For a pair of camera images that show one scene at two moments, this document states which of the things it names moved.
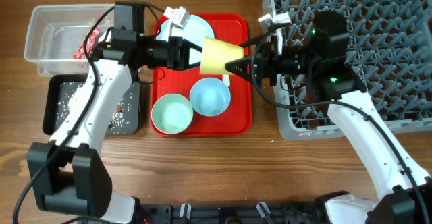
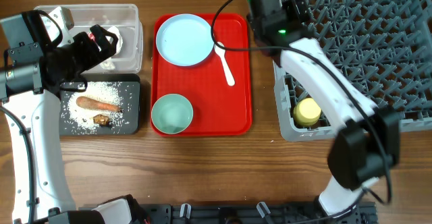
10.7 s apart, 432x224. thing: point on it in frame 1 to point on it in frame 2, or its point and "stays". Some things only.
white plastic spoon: (226, 79) to (221, 52)
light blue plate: (194, 32) stays
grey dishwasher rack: (389, 46) stays
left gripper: (175, 56) to (94, 55)
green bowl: (172, 113) stays
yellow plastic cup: (215, 55) to (306, 113)
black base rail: (233, 213) stays
